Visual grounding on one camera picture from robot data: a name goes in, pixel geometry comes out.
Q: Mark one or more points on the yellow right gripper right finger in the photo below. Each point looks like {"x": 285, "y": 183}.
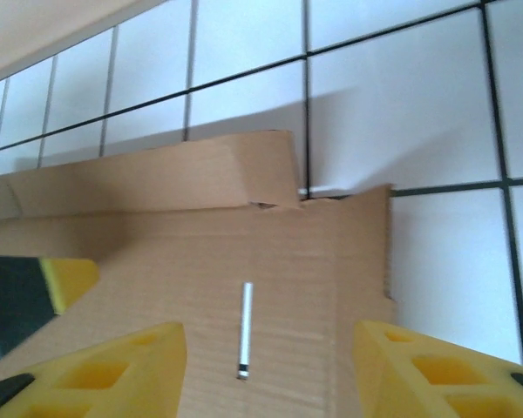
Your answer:
{"x": 383, "y": 383}

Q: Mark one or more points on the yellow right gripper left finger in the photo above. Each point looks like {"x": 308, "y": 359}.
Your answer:
{"x": 148, "y": 361}

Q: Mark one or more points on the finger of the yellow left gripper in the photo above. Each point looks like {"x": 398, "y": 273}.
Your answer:
{"x": 22, "y": 291}

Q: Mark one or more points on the brown cardboard paper box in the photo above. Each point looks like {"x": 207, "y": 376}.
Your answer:
{"x": 244, "y": 244}

